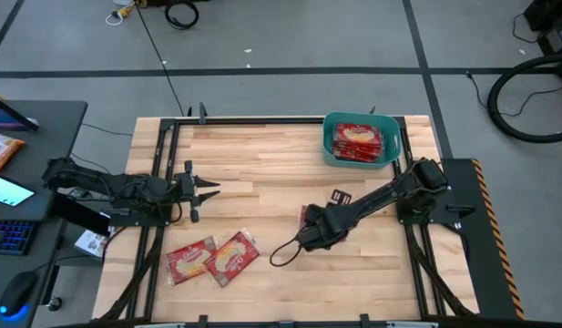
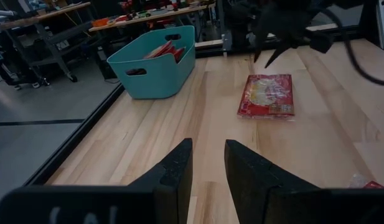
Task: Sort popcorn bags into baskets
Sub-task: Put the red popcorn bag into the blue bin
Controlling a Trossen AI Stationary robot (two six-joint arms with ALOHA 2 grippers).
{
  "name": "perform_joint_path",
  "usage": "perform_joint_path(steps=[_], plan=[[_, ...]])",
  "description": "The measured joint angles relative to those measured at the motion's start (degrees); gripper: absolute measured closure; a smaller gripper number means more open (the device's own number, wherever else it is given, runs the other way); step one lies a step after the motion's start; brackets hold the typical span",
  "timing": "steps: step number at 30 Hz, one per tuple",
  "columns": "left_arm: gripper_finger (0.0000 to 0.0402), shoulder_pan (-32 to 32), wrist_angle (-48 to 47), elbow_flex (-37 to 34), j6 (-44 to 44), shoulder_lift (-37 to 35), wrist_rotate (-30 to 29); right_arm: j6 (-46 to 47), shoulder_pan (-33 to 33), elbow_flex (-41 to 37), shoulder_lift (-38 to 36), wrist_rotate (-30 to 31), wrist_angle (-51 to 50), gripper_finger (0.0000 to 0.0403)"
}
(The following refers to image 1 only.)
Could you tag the black computer case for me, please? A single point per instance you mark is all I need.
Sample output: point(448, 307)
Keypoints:
point(80, 214)

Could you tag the black office desk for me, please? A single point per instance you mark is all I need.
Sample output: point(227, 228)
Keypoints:
point(48, 146)

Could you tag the tilted computer monitor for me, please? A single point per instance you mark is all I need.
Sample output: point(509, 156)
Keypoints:
point(7, 116)

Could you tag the white printed box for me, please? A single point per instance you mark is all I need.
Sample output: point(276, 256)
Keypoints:
point(91, 243)

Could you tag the black yellow striped platform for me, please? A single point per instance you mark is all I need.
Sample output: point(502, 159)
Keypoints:
point(472, 255)

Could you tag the teal plastic basket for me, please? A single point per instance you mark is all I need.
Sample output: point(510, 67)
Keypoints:
point(392, 141)

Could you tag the black caster wheel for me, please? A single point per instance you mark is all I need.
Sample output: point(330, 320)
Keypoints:
point(54, 304)

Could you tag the black aluminium rig frame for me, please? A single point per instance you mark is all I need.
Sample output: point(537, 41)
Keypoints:
point(244, 121)

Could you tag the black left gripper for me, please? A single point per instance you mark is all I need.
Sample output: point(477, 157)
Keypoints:
point(188, 189)

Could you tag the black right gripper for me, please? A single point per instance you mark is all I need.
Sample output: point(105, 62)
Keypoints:
point(317, 232)

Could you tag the orange snack bag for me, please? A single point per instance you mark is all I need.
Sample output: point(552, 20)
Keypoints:
point(0, 150)

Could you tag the backlit black keyboard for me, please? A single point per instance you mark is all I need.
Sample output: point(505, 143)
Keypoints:
point(9, 237)

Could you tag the red Orville popcorn bag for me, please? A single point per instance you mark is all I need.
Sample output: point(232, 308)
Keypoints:
point(353, 148)
point(358, 133)
point(353, 157)
point(187, 262)
point(303, 218)
point(232, 257)

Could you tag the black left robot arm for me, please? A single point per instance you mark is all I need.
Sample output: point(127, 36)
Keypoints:
point(125, 189)

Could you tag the black slotted plastic piece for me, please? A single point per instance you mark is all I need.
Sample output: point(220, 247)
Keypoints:
point(341, 197)

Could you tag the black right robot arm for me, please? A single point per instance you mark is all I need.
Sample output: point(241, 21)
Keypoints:
point(390, 191)

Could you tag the black computer mouse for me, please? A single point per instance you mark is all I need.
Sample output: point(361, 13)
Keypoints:
point(16, 291)

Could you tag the black equipment case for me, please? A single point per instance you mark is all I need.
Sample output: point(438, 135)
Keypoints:
point(551, 25)

